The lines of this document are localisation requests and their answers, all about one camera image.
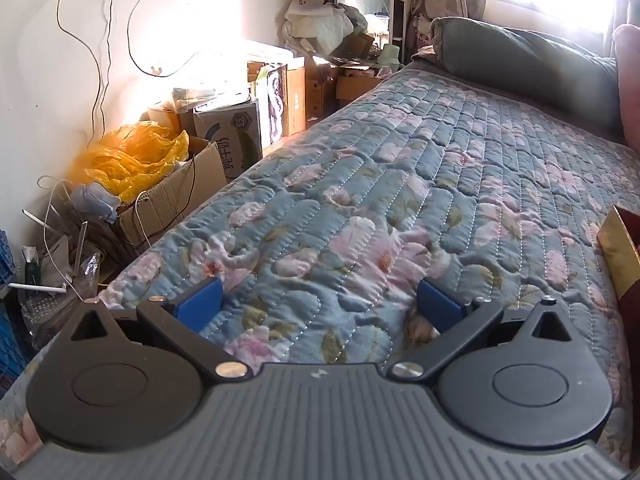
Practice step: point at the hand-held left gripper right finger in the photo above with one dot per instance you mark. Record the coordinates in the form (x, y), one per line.
(440, 306)

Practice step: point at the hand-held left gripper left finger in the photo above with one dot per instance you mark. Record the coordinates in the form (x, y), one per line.
(200, 306)

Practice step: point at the red gift box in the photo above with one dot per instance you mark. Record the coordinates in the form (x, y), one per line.
(622, 250)

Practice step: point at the open brown cardboard box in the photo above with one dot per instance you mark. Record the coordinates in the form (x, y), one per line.
(170, 200)

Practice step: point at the floral quilted bedspread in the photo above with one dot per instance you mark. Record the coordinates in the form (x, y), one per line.
(400, 185)

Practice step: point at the light blue cloth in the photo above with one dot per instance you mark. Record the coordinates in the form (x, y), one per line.
(95, 200)

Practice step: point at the white tube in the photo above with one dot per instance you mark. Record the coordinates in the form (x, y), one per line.
(37, 287)

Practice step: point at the yellow plastic bag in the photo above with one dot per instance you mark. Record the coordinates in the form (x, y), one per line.
(135, 155)

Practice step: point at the printed grey cardboard box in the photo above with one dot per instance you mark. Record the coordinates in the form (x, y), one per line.
(235, 135)

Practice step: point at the black and white patterned bag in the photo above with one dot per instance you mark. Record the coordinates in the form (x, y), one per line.
(276, 105)

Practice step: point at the tall brown cardboard box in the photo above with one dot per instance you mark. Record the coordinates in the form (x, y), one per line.
(296, 95)

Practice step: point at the small brown cardboard box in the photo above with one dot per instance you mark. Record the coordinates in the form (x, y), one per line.
(357, 87)

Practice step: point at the grey-green pillow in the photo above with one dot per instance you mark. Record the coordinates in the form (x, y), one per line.
(520, 65)

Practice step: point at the pale green cup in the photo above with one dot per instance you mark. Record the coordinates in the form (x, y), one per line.
(391, 55)

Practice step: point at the pink plush toy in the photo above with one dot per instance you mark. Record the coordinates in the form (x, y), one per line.
(629, 85)

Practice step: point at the pile of white plastic bags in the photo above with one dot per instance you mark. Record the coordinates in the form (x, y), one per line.
(325, 30)

